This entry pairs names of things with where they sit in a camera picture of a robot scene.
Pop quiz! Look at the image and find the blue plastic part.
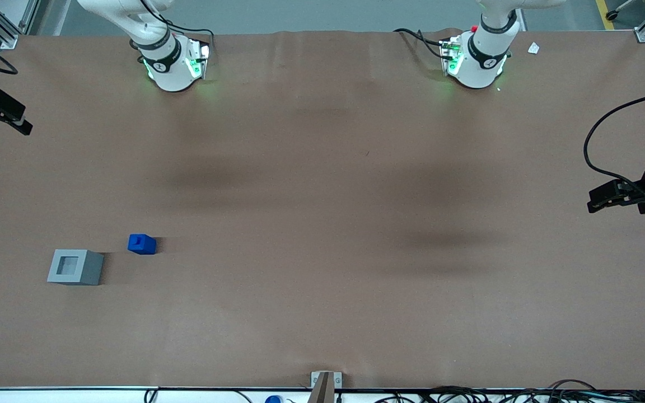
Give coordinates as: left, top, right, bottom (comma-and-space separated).
128, 234, 157, 256

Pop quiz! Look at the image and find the gray square base block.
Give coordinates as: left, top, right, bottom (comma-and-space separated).
47, 249, 105, 287

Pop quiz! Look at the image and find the brown table cover sheet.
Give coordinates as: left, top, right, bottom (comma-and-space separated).
0, 28, 645, 391

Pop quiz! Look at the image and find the long black arm cable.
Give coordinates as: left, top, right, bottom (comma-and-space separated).
583, 88, 645, 194

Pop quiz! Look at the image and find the black base power cable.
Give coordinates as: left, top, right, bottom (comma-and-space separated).
163, 21, 215, 57
394, 28, 447, 59

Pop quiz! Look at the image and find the black cable bundle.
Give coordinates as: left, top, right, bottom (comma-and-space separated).
373, 379, 645, 403

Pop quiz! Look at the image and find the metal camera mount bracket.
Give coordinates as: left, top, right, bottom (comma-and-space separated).
307, 371, 343, 403

